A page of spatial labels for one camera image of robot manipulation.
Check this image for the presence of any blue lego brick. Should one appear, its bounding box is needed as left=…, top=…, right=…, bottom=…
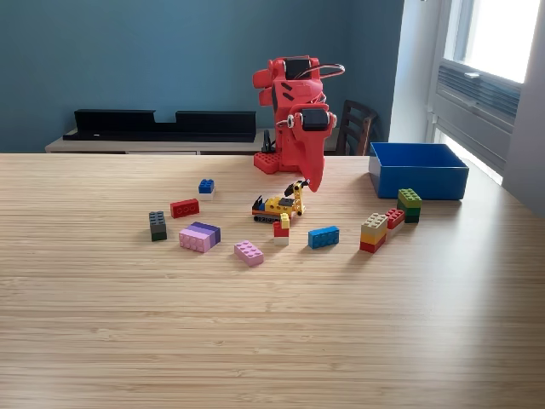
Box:
left=307, top=225, right=341, bottom=251

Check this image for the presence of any red lego brick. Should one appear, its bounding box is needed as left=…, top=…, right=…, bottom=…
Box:
left=169, top=198, right=201, bottom=219

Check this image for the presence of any blue plastic bin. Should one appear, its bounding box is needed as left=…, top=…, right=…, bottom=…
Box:
left=368, top=141, right=470, bottom=200

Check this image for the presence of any pink lego brick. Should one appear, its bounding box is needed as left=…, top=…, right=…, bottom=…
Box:
left=233, top=240, right=265, bottom=268

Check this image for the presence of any dark wooden chair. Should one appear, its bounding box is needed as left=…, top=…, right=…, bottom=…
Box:
left=336, top=99, right=379, bottom=157

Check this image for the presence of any small yellow toy digger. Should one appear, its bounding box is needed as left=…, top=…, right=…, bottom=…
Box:
left=251, top=178, right=311, bottom=224

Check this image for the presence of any yellow red white brick stack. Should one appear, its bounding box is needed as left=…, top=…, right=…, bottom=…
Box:
left=272, top=212, right=291, bottom=246

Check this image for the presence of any green brick stack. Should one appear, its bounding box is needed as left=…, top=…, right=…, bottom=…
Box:
left=396, top=187, right=423, bottom=224

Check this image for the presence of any red on white brick stack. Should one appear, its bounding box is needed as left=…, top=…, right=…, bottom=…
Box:
left=385, top=207, right=406, bottom=239

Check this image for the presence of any tan yellow red brick stack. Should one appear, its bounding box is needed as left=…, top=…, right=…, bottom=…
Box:
left=359, top=212, right=389, bottom=254

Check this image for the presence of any grey window vent unit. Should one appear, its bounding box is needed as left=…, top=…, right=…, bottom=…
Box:
left=427, top=59, right=523, bottom=174

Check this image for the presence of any pink purple brick stack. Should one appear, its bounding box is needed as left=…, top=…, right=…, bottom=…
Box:
left=178, top=221, right=222, bottom=254

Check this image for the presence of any dark grey black brick stack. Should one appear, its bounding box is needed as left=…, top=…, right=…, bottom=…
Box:
left=148, top=210, right=169, bottom=243

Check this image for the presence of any bright window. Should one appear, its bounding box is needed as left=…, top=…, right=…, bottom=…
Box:
left=442, top=0, right=545, bottom=85

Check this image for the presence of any pale wooden sideboard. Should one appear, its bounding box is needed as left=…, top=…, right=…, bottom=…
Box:
left=44, top=127, right=341, bottom=156

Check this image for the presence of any black wall shelf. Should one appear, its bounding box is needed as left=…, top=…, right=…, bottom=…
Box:
left=62, top=108, right=257, bottom=143

